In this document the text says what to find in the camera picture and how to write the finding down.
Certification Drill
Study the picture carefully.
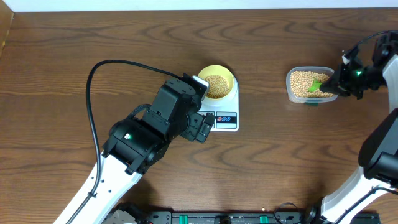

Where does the white digital kitchen scale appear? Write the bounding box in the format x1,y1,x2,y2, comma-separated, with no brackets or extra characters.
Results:
199,81,239,132

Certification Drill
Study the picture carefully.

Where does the clear container of soybeans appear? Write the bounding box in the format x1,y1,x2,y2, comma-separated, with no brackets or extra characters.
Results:
286,66,338,104

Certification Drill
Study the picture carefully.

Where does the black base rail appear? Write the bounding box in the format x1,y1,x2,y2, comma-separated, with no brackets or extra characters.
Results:
102,203,382,224

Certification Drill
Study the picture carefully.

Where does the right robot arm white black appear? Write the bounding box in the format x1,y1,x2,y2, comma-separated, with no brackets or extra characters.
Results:
304,30,397,223

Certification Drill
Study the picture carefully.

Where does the yellow plastic bowl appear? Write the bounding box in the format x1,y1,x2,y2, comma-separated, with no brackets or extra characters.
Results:
198,65,238,100

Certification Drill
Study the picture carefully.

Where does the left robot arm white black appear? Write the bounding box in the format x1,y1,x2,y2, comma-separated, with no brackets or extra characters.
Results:
56,75,215,223

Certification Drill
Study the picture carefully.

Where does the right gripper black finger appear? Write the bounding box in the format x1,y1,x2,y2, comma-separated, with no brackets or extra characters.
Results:
320,85,350,97
320,69,341,90

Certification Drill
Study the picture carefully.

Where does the green plastic measuring scoop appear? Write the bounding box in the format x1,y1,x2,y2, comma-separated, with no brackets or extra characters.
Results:
308,79,323,93

